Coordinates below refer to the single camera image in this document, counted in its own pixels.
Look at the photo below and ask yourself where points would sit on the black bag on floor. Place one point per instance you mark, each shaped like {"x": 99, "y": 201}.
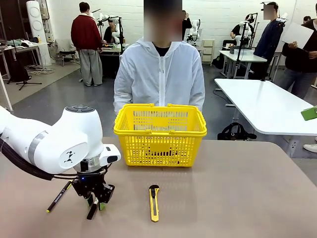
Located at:
{"x": 235, "y": 132}

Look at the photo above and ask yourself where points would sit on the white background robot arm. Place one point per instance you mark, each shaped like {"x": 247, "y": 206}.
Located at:
{"x": 195, "y": 28}
{"x": 105, "y": 17}
{"x": 244, "y": 29}

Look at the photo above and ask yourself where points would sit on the white table leg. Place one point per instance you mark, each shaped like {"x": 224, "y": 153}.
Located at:
{"x": 6, "y": 94}

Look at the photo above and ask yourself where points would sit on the white side table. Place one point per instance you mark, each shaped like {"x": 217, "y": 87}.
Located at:
{"x": 267, "y": 104}

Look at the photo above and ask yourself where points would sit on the black tripod stand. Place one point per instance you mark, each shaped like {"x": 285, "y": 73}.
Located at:
{"x": 18, "y": 72}

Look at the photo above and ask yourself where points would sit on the person in black top jeans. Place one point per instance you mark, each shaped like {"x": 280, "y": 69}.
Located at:
{"x": 301, "y": 64}

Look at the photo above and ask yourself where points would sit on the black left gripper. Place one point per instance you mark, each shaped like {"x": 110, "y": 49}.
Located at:
{"x": 92, "y": 186}

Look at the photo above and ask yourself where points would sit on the white paper sheet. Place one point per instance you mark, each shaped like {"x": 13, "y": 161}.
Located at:
{"x": 297, "y": 36}

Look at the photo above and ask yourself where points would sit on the grey table with clothes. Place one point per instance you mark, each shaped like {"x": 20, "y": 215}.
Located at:
{"x": 22, "y": 45}

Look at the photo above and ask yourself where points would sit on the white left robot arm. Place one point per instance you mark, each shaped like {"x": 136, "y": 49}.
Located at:
{"x": 62, "y": 141}

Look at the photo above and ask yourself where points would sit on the hand of person in black top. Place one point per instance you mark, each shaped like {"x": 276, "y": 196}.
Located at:
{"x": 292, "y": 45}

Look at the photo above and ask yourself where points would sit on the yellow utility knife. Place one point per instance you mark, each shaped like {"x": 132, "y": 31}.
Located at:
{"x": 154, "y": 203}

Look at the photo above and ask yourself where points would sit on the white sneaker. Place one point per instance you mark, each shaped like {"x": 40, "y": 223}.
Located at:
{"x": 310, "y": 147}

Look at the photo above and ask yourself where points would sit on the white background work table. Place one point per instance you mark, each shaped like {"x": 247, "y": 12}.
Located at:
{"x": 242, "y": 55}

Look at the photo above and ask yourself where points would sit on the person in navy jacket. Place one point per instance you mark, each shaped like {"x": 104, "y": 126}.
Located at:
{"x": 268, "y": 39}

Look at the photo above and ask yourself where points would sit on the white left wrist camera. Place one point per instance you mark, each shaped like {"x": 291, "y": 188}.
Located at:
{"x": 111, "y": 155}

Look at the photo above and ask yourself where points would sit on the black highlighter pen yellow ends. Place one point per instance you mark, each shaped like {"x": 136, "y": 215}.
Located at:
{"x": 58, "y": 198}

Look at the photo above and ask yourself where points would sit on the white tower air conditioner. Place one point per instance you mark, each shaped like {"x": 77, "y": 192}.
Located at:
{"x": 37, "y": 24}

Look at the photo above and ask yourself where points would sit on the black stapler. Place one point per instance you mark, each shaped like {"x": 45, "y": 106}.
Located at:
{"x": 171, "y": 151}

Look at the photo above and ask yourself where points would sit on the person in red sweater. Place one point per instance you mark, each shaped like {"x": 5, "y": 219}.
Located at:
{"x": 85, "y": 34}

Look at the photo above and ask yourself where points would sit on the seated person in black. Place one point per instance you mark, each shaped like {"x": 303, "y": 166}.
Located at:
{"x": 109, "y": 33}

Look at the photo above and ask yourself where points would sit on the yellow plastic shopping basket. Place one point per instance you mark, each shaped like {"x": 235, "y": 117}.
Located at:
{"x": 158, "y": 146}

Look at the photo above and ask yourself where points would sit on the person in white hoodie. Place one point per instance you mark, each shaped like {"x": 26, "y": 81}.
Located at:
{"x": 158, "y": 74}

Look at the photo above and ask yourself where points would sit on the white drawer cabinet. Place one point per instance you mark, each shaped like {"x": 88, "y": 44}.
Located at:
{"x": 208, "y": 50}

